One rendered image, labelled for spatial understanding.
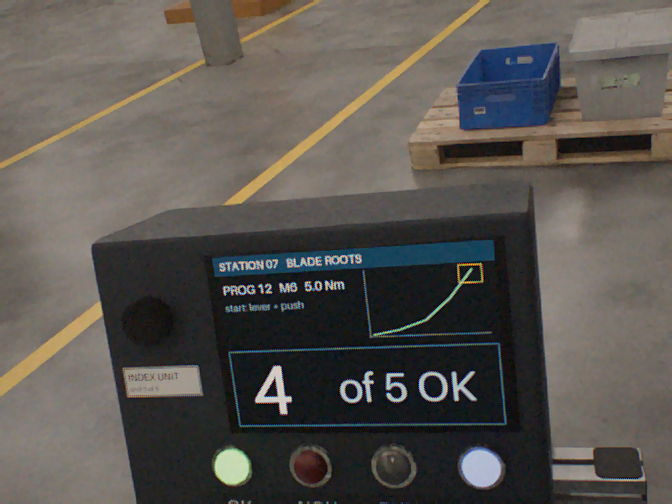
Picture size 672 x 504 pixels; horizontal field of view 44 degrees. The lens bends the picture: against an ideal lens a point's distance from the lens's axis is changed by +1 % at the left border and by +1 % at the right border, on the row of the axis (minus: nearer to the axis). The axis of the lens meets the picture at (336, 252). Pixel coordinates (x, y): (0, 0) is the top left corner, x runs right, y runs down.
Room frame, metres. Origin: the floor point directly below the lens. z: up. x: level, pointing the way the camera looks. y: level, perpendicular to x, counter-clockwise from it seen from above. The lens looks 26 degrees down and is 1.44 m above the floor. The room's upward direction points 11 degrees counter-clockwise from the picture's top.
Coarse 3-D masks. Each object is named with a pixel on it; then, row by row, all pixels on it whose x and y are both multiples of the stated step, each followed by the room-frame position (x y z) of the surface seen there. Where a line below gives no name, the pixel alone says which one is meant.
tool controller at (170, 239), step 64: (384, 192) 0.50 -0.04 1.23; (448, 192) 0.47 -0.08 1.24; (512, 192) 0.44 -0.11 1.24; (128, 256) 0.44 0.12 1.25; (192, 256) 0.43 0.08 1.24; (256, 256) 0.42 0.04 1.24; (320, 256) 0.41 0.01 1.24; (384, 256) 0.40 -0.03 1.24; (448, 256) 0.39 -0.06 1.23; (512, 256) 0.38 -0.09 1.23; (128, 320) 0.42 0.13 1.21; (192, 320) 0.42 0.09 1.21; (256, 320) 0.41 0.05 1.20; (320, 320) 0.40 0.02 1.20; (384, 320) 0.39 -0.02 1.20; (448, 320) 0.38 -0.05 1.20; (512, 320) 0.37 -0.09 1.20; (128, 384) 0.43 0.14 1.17; (192, 384) 0.42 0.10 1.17; (320, 384) 0.39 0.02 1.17; (384, 384) 0.38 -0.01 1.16; (448, 384) 0.37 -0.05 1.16; (512, 384) 0.36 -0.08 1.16; (128, 448) 0.42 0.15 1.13; (192, 448) 0.41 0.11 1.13; (256, 448) 0.40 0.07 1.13; (448, 448) 0.36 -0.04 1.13; (512, 448) 0.35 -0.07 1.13
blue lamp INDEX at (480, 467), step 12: (480, 444) 0.36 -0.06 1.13; (468, 456) 0.35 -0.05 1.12; (480, 456) 0.35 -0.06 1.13; (492, 456) 0.35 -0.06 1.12; (468, 468) 0.35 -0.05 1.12; (480, 468) 0.35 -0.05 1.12; (492, 468) 0.35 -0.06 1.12; (504, 468) 0.35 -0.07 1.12; (468, 480) 0.35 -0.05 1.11; (480, 480) 0.35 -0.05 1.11; (492, 480) 0.35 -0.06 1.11
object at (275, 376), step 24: (240, 360) 0.41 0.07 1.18; (264, 360) 0.40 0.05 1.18; (288, 360) 0.40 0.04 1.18; (240, 384) 0.41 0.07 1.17; (264, 384) 0.40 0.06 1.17; (288, 384) 0.40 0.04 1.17; (240, 408) 0.40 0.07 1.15; (264, 408) 0.40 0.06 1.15; (288, 408) 0.39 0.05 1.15; (312, 408) 0.39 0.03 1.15
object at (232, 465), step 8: (224, 448) 0.40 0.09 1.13; (232, 448) 0.40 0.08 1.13; (240, 448) 0.40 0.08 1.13; (216, 456) 0.40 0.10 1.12; (224, 456) 0.39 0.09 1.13; (232, 456) 0.39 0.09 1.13; (240, 456) 0.39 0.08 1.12; (248, 456) 0.39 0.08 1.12; (216, 464) 0.39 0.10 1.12; (224, 464) 0.39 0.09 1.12; (232, 464) 0.39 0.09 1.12; (240, 464) 0.39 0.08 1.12; (248, 464) 0.39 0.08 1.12; (216, 472) 0.39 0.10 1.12; (224, 472) 0.39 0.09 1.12; (232, 472) 0.39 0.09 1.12; (240, 472) 0.39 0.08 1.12; (248, 472) 0.39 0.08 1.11; (224, 480) 0.39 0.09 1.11; (232, 480) 0.39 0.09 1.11; (240, 480) 0.39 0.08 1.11; (248, 480) 0.39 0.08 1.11
